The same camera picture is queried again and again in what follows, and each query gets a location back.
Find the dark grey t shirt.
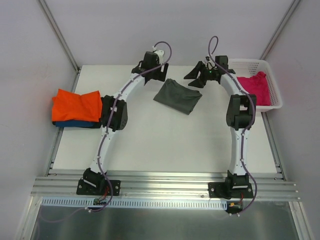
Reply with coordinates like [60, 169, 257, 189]
[153, 78, 203, 115]

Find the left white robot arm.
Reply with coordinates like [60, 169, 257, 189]
[82, 47, 169, 194]

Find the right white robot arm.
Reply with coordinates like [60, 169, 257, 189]
[184, 55, 257, 200]

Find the white plastic basket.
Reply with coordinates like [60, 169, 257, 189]
[229, 58, 283, 112]

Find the pink t shirt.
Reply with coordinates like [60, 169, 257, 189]
[237, 71, 271, 106]

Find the orange folded t shirt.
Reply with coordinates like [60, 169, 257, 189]
[51, 89, 103, 123]

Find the blue folded t shirt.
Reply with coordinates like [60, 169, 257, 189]
[52, 120, 101, 129]

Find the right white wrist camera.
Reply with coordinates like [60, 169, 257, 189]
[204, 55, 211, 65]

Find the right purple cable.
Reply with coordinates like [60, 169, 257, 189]
[207, 35, 259, 218]

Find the purple cable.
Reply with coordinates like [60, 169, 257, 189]
[207, 35, 259, 218]
[38, 40, 173, 223]

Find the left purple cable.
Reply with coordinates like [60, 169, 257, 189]
[38, 40, 173, 223]

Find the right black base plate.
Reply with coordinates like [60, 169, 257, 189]
[208, 182, 254, 200]

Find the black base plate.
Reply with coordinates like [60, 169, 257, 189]
[76, 179, 121, 196]
[208, 182, 254, 200]

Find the white slotted cable duct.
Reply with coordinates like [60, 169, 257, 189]
[41, 196, 227, 210]

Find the aluminium mounting rail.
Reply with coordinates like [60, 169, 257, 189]
[31, 169, 302, 202]

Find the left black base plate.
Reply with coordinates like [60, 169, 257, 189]
[76, 179, 121, 196]

